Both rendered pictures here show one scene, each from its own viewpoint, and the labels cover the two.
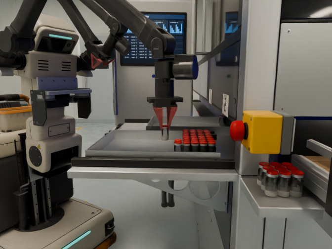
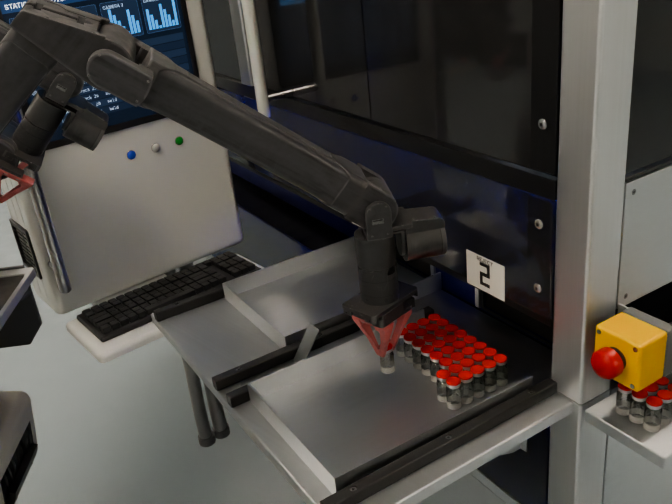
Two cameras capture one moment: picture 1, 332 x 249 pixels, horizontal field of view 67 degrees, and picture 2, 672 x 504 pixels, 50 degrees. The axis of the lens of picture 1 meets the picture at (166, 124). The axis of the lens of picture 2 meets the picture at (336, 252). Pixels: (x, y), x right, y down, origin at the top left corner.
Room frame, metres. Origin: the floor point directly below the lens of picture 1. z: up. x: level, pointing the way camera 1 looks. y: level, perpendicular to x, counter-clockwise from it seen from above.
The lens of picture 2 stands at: (0.00, 0.55, 1.56)
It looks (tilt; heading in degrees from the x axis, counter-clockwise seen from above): 25 degrees down; 328
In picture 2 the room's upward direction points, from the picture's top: 6 degrees counter-clockwise
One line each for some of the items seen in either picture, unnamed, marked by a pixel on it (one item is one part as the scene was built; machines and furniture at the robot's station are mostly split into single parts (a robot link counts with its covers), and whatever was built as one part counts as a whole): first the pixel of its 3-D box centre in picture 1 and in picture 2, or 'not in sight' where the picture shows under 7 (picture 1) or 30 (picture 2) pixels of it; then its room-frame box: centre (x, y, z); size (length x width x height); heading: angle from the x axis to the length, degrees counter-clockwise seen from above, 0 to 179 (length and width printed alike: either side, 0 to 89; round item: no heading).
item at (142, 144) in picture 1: (156, 145); (386, 389); (0.73, 0.03, 0.90); 0.34 x 0.26 x 0.04; 87
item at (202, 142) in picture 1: (200, 143); (454, 353); (0.72, -0.10, 0.90); 0.18 x 0.02 x 0.05; 177
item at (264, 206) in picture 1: (284, 195); (655, 417); (0.45, -0.23, 0.87); 0.14 x 0.13 x 0.02; 87
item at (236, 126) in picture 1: (240, 130); (609, 361); (0.47, -0.14, 0.99); 0.04 x 0.04 x 0.04; 87
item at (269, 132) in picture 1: (264, 131); (632, 349); (0.47, -0.19, 0.99); 0.08 x 0.07 x 0.07; 87
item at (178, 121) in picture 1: (188, 124); (330, 285); (1.06, -0.10, 0.90); 0.34 x 0.26 x 0.04; 87
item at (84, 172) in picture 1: (171, 140); (349, 347); (0.90, -0.02, 0.87); 0.70 x 0.48 x 0.02; 177
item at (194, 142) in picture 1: (193, 143); (443, 358); (0.72, -0.08, 0.90); 0.18 x 0.02 x 0.05; 177
